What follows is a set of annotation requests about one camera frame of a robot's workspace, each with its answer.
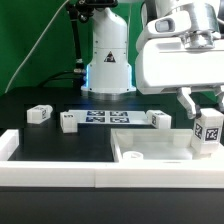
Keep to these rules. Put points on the white sheet with markers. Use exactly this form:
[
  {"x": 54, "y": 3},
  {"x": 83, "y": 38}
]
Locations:
[{"x": 110, "y": 117}]

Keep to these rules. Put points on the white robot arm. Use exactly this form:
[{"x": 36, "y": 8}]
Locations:
[{"x": 109, "y": 74}]

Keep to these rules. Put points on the white square tabletop part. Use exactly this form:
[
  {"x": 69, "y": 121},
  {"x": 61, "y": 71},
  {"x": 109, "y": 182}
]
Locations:
[{"x": 156, "y": 145}]

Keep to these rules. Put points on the white U-shaped fence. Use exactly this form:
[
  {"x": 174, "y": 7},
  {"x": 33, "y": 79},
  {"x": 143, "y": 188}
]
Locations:
[{"x": 132, "y": 168}]

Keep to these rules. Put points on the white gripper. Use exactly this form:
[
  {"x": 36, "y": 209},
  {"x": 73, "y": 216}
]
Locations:
[{"x": 172, "y": 58}]

